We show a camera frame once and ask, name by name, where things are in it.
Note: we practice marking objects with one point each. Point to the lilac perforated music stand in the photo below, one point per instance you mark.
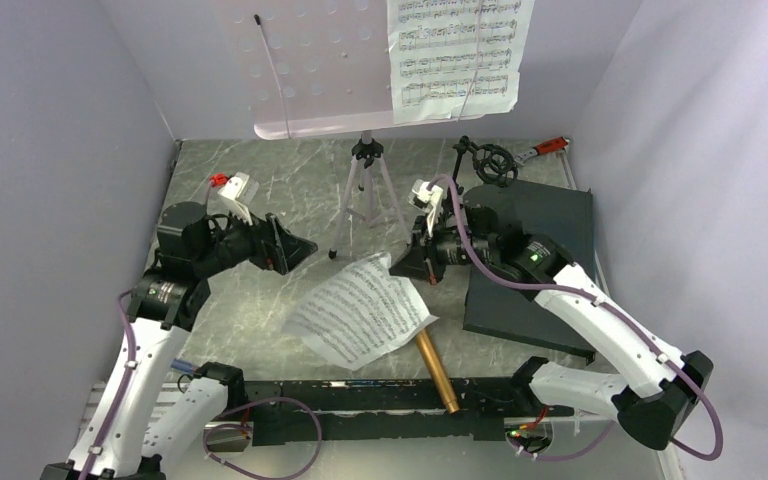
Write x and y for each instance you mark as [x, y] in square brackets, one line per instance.
[316, 68]

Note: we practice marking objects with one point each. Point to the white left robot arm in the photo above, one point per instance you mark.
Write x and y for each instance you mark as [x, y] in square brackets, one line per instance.
[121, 441]

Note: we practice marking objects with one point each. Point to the red-handled adjustable wrench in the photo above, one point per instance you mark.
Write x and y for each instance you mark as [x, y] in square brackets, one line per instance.
[549, 146]

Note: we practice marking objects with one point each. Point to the gold microphone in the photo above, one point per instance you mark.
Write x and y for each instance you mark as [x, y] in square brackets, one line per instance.
[436, 369]

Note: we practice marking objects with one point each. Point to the dark rectangular equipment case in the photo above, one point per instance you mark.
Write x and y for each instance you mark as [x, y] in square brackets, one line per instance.
[566, 216]

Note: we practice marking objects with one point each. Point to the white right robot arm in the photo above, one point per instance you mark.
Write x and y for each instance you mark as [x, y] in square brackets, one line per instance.
[655, 386]

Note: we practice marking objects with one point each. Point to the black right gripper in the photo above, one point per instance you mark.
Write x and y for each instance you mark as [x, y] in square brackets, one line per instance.
[421, 263]

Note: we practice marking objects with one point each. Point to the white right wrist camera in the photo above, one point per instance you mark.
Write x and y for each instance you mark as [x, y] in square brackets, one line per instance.
[429, 199]

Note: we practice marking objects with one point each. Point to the aluminium frame rails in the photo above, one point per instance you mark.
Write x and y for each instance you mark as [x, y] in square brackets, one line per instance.
[354, 317]

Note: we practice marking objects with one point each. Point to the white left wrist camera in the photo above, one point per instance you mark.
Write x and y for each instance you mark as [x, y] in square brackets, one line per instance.
[236, 192]

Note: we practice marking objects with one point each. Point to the black microphone shock-mount stand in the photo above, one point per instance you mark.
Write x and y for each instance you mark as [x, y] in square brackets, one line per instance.
[492, 163]

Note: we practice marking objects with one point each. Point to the sheet music page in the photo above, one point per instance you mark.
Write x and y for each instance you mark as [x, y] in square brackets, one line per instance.
[360, 314]
[457, 59]

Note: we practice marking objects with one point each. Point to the blue marker pen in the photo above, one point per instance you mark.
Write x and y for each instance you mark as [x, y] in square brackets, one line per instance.
[183, 366]

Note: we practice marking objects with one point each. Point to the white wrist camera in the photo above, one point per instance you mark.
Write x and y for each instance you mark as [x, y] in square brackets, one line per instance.
[236, 192]
[429, 199]

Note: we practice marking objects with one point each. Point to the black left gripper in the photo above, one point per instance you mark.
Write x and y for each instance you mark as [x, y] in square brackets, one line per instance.
[273, 244]

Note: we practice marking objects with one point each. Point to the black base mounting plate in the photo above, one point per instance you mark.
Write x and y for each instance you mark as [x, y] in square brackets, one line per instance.
[284, 411]

